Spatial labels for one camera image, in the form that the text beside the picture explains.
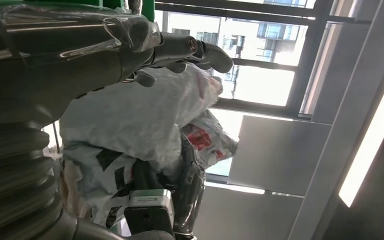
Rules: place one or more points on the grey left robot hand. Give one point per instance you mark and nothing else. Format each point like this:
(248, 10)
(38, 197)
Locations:
(46, 66)

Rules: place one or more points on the grey plastic mailer package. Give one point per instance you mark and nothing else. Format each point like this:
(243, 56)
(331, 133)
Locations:
(129, 122)

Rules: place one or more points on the dark framed window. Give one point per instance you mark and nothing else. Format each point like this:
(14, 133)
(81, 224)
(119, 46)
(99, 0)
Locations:
(304, 59)

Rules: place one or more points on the long ceiling light strip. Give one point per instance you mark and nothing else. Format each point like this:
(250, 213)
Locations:
(374, 132)

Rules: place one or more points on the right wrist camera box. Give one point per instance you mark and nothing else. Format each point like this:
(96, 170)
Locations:
(150, 212)

